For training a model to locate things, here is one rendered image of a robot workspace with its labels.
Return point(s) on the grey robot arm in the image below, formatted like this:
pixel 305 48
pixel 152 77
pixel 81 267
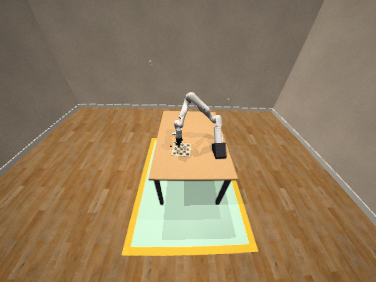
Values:
pixel 191 97

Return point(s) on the black and cream chessboard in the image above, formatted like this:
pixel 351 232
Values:
pixel 182 152

